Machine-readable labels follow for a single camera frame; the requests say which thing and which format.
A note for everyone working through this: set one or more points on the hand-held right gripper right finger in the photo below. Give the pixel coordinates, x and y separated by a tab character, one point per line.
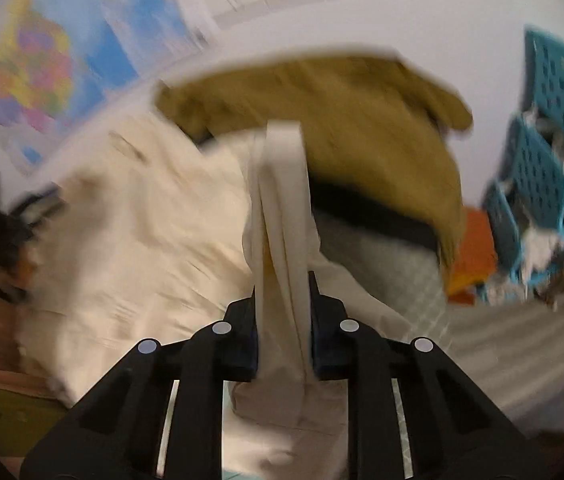
319	350

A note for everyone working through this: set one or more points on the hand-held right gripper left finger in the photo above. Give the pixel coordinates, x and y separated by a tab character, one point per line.
244	355

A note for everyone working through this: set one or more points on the cream cloth garment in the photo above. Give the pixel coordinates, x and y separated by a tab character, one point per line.
162	260

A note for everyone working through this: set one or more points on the black garment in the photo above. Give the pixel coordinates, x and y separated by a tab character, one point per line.
377	215

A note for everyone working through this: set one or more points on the orange cloth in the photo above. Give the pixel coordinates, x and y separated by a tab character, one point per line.
474	250

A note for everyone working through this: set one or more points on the grey patterned bed sheet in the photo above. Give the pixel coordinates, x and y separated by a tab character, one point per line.
512	360

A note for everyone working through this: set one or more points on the olive brown jacket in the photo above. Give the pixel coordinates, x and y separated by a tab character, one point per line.
372	135

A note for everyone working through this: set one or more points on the colourful wall map poster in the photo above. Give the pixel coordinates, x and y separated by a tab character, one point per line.
37	60

